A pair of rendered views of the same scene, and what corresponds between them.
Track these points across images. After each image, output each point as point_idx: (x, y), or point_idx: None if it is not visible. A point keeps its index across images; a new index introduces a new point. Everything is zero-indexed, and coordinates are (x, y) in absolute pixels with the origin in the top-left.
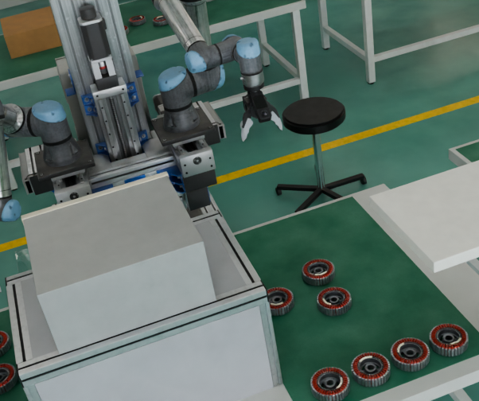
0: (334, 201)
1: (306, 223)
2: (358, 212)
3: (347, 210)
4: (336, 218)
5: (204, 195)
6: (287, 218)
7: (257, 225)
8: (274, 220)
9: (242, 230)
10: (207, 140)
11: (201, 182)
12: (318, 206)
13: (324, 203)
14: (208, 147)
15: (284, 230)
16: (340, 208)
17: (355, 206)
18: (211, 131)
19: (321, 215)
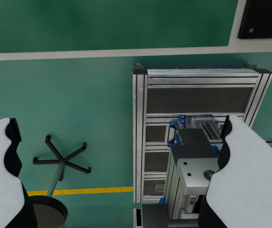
0: (28, 54)
1: (81, 17)
2: None
3: (10, 19)
4: (30, 6)
5: (185, 137)
6: (105, 48)
7: (149, 54)
8: (124, 53)
9: (172, 53)
10: (158, 211)
11: (191, 150)
12: (54, 54)
13: (44, 58)
14: (188, 192)
15: (118, 19)
16: (21, 29)
17: None
18: (174, 221)
19: (53, 28)
